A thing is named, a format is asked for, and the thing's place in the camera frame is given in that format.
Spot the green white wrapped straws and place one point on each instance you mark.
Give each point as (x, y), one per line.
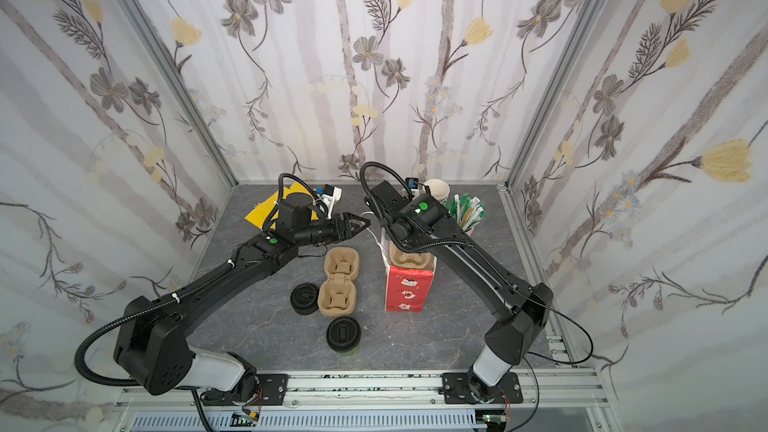
(467, 211)

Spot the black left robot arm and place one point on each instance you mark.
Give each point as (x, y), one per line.
(152, 346)

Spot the aluminium mounting rail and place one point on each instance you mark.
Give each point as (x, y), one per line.
(405, 400)

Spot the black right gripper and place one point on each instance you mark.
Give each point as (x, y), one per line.
(380, 200)

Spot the stack of black lids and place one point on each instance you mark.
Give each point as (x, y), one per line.
(304, 298)

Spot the stack of paper cups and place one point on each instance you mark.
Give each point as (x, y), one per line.
(438, 189)

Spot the yellow napkin stack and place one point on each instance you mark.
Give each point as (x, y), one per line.
(258, 215)

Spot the stacked brown pulp carrier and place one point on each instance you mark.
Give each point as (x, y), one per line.
(409, 260)

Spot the green paper coffee cup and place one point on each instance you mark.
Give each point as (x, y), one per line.
(349, 352)

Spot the black plastic cup lid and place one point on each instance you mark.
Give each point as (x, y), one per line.
(343, 333)

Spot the red white paper bag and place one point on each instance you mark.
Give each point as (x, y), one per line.
(405, 291)

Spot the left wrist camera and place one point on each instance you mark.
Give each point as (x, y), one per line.
(329, 194)

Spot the brown pulp cup carrier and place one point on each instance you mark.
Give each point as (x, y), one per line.
(338, 294)

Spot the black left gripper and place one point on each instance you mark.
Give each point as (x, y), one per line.
(338, 228)

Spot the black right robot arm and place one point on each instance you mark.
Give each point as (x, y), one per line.
(417, 224)

